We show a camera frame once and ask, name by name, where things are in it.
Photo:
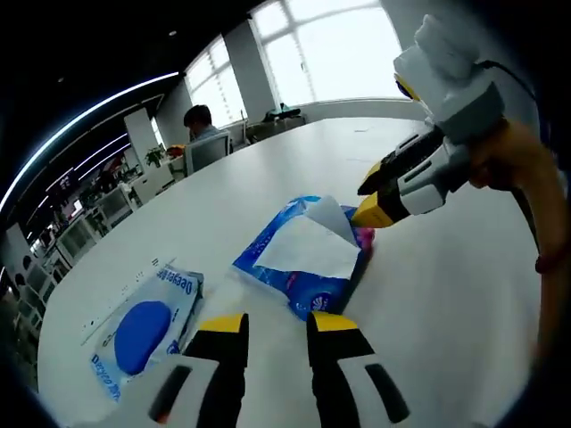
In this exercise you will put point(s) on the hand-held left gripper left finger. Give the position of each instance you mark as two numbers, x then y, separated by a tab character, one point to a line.
209	379

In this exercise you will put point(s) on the large bright window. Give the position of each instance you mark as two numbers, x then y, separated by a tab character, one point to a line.
334	53

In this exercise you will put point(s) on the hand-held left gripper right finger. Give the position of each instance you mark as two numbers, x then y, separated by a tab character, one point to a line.
343	379

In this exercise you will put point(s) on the long ceiling light strip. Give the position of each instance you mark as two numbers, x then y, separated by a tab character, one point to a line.
67	129

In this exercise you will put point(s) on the teal green object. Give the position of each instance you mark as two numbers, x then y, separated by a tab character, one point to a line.
283	113

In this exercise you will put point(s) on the green potted plant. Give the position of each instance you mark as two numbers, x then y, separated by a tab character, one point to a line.
155	156

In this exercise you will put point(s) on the blue tissue pack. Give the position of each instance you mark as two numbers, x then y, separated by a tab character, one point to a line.
312	290

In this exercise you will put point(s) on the blue wet wipes packet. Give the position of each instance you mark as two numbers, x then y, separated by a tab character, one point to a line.
143	343

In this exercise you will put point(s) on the white round table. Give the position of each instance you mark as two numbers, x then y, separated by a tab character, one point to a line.
424	312

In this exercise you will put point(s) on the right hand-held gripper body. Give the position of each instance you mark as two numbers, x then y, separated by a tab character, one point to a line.
450	76

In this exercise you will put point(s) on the person's right hand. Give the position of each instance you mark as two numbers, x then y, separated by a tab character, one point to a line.
522	160

